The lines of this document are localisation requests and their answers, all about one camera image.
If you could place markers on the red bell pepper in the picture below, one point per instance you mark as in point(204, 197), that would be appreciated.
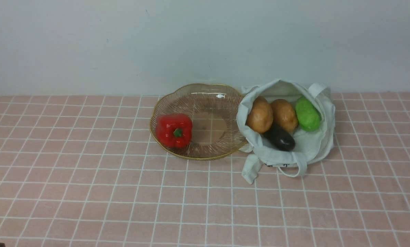
point(174, 130)

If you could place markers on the white cloth tote bag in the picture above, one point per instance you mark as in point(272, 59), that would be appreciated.
point(311, 146)

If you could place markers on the brown potato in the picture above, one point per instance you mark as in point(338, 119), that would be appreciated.
point(260, 118)
point(284, 115)

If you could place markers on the dark purple eggplant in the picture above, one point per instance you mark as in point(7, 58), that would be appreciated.
point(280, 138)

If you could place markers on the green vegetable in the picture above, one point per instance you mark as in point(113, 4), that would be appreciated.
point(308, 116)

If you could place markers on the gold wire basket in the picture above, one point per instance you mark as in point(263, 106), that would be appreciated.
point(212, 109)

